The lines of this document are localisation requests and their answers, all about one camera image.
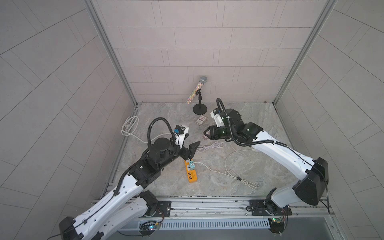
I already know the orange power strip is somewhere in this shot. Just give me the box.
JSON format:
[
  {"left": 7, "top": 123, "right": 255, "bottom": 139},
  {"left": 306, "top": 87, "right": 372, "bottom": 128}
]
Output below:
[{"left": 185, "top": 160, "right": 198, "bottom": 183}]

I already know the teal charger adapter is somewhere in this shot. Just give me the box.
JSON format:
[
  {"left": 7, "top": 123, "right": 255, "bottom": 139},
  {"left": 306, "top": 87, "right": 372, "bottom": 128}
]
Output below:
[{"left": 189, "top": 161, "right": 195, "bottom": 170}]

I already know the small pink patterned box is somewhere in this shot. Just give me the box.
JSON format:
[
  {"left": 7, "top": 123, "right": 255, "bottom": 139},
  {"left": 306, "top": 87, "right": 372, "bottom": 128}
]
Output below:
[{"left": 195, "top": 115, "right": 208, "bottom": 126}]

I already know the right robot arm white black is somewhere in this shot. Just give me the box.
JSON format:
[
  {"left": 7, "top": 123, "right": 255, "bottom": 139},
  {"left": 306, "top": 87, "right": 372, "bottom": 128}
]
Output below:
[{"left": 204, "top": 98, "right": 329, "bottom": 216}]

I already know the white charging cable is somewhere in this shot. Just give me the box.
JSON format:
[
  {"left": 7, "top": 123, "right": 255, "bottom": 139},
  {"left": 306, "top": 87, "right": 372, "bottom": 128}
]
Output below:
[{"left": 194, "top": 149, "right": 260, "bottom": 190}]

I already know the white power strip cord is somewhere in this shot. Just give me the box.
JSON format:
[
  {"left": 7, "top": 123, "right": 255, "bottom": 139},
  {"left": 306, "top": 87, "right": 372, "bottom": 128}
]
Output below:
[{"left": 121, "top": 115, "right": 172, "bottom": 144}]

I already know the white vented cable duct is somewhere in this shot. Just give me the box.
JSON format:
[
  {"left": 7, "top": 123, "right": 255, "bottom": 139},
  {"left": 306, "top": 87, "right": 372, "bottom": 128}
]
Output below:
[{"left": 119, "top": 218, "right": 271, "bottom": 231}]

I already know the black microphone stand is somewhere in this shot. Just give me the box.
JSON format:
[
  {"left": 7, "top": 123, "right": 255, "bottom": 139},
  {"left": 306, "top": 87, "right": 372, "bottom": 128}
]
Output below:
[{"left": 193, "top": 89, "right": 208, "bottom": 115}]

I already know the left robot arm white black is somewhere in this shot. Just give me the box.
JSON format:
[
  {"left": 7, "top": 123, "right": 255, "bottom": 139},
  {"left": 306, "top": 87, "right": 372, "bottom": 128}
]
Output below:
[{"left": 58, "top": 117, "right": 200, "bottom": 240}]

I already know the aluminium mounting rail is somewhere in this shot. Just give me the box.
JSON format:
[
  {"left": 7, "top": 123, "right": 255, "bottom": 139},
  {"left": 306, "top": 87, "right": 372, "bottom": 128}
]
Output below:
[{"left": 155, "top": 196, "right": 335, "bottom": 220}]

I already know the white usb cable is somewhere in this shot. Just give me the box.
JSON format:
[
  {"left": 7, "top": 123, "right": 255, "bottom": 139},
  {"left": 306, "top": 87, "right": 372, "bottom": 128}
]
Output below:
[{"left": 196, "top": 140, "right": 226, "bottom": 153}]

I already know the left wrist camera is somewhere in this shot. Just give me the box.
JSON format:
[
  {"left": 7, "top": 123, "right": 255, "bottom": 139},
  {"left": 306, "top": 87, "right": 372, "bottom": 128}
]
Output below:
[{"left": 174, "top": 125, "right": 189, "bottom": 149}]

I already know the glitter microphone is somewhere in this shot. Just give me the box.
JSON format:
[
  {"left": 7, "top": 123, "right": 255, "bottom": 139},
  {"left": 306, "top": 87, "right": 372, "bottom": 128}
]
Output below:
[{"left": 187, "top": 76, "right": 208, "bottom": 104}]

